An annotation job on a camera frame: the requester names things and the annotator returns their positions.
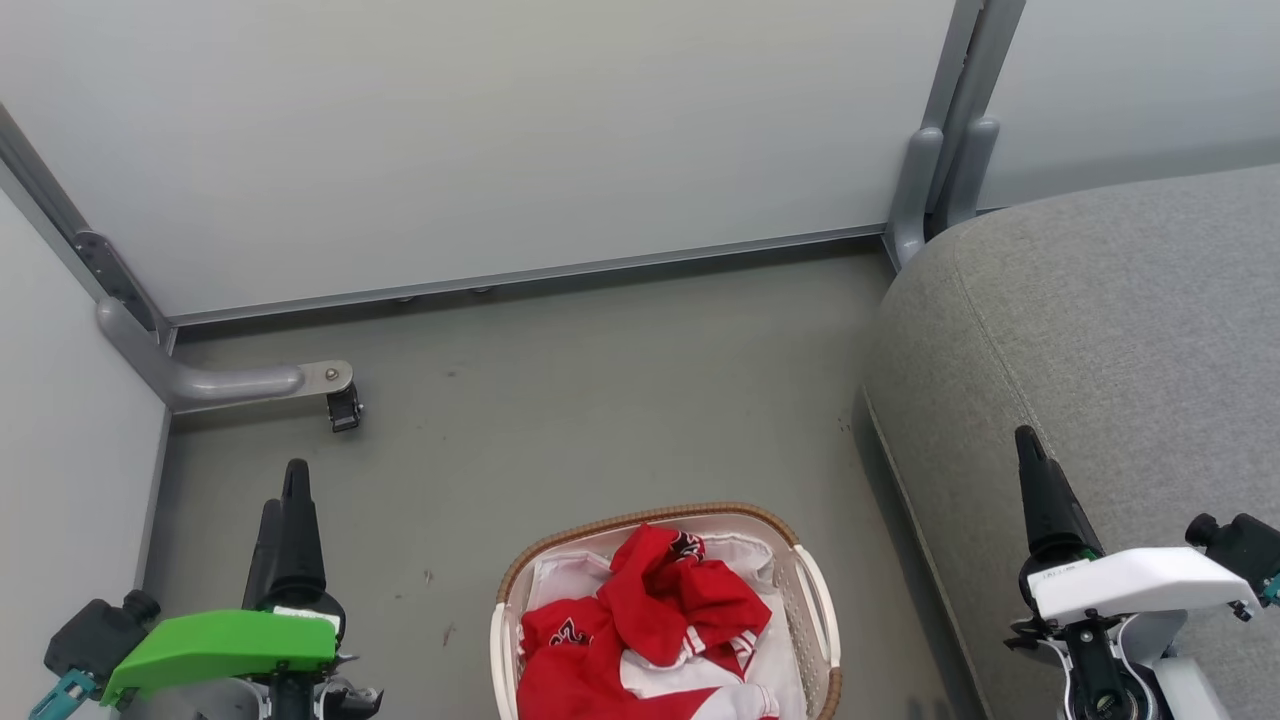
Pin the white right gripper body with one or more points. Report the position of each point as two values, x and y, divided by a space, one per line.
1130 585

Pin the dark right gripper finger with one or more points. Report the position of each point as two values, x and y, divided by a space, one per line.
1050 510

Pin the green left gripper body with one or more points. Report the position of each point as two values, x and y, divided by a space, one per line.
220 645

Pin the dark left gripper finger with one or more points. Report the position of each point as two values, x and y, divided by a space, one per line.
298 540
262 560

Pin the red and white jersey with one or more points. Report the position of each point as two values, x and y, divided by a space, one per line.
660 600

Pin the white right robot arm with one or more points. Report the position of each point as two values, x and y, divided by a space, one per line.
1190 692

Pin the grey fabric sofa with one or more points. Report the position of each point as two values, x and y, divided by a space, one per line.
1120 330

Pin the black caster wheel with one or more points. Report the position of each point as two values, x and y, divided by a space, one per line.
344 408

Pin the grey partition foot with plate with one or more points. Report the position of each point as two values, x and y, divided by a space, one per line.
215 385

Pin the white laundry basket brown rim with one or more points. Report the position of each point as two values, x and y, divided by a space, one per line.
815 610

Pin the white cloth basket liner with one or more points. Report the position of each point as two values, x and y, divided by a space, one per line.
560 580

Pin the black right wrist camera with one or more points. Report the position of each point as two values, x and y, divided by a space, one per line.
1240 545

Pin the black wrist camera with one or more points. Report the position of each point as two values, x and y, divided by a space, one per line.
1240 545
95 635

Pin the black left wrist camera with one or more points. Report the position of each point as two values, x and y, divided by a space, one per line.
95 635

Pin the teal right camera connector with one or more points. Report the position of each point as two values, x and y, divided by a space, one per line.
1272 590

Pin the teal camera connector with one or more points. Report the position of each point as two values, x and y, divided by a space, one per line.
1272 590
62 695

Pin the teal left camera connector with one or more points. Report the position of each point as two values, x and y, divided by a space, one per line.
62 695

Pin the grey partition post with bracket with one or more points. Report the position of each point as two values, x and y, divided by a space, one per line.
100 265

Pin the grey partition base rail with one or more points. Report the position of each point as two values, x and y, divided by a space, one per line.
520 275

